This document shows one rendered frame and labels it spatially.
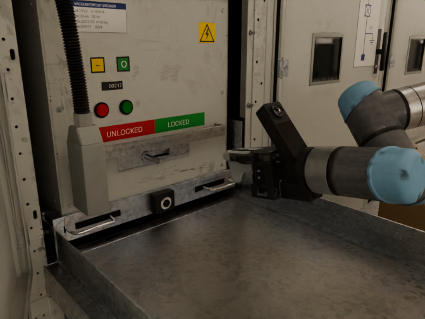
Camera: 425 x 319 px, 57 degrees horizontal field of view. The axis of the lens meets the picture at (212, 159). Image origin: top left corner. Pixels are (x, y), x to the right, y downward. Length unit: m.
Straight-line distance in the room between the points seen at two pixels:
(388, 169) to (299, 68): 0.74
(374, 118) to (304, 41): 0.61
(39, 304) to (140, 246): 0.23
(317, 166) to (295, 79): 0.66
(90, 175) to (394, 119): 0.55
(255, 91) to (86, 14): 0.50
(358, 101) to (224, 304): 0.41
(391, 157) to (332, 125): 0.90
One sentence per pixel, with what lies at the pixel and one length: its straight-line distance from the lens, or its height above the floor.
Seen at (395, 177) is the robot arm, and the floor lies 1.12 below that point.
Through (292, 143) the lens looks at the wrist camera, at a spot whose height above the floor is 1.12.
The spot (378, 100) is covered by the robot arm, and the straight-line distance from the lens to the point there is 0.70.
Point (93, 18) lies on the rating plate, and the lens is 0.87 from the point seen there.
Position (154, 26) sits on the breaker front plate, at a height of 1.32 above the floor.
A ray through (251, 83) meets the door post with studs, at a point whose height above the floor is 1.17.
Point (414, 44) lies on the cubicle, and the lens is 1.96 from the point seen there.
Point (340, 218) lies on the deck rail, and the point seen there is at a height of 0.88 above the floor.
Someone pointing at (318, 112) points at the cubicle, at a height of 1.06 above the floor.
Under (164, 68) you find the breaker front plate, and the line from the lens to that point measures 0.96.
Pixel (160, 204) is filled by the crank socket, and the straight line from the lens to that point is 0.98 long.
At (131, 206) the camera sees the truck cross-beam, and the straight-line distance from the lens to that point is 0.96.
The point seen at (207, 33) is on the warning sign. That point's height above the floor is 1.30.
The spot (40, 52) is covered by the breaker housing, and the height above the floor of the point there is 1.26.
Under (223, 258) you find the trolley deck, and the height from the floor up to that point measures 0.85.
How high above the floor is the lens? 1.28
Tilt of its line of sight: 17 degrees down
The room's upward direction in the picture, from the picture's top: straight up
